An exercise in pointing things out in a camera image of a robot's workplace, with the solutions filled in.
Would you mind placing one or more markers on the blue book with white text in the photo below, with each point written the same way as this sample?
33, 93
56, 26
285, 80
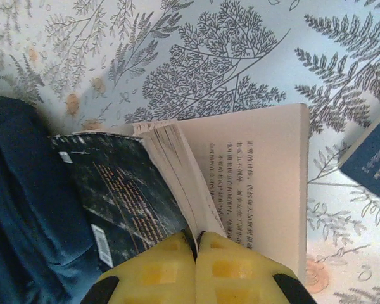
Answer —
373, 164

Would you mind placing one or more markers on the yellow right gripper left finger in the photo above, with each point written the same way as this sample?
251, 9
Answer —
158, 275

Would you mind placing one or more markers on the black starry cover book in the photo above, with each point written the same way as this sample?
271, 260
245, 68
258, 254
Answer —
266, 177

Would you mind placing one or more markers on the navy blue backpack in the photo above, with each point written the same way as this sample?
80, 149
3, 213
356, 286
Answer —
28, 196

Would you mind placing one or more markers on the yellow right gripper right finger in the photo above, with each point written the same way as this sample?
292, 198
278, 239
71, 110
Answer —
234, 278

